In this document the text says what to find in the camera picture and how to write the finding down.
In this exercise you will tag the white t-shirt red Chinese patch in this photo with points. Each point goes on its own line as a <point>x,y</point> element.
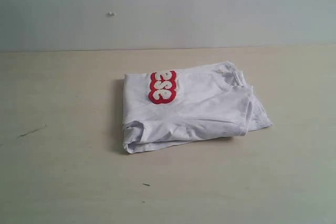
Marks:
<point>173,107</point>

